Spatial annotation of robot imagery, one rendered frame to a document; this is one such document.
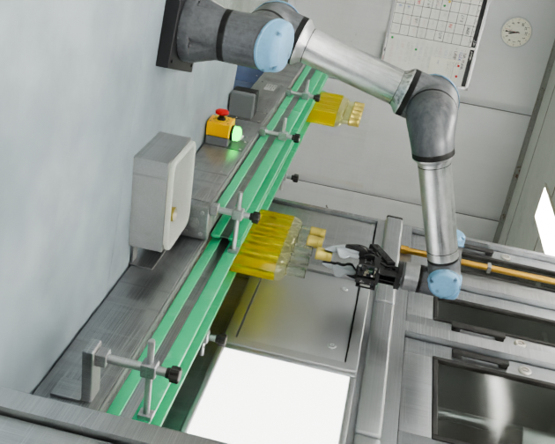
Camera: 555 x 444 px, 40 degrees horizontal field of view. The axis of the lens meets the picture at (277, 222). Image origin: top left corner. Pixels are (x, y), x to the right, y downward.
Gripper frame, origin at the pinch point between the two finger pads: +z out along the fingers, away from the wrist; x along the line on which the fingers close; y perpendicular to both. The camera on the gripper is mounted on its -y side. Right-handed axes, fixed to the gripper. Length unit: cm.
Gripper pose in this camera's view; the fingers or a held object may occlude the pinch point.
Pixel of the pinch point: (329, 255)
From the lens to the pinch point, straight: 205.0
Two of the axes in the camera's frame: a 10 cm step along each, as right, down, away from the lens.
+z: -9.7, -2.1, 1.1
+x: -1.4, 8.9, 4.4
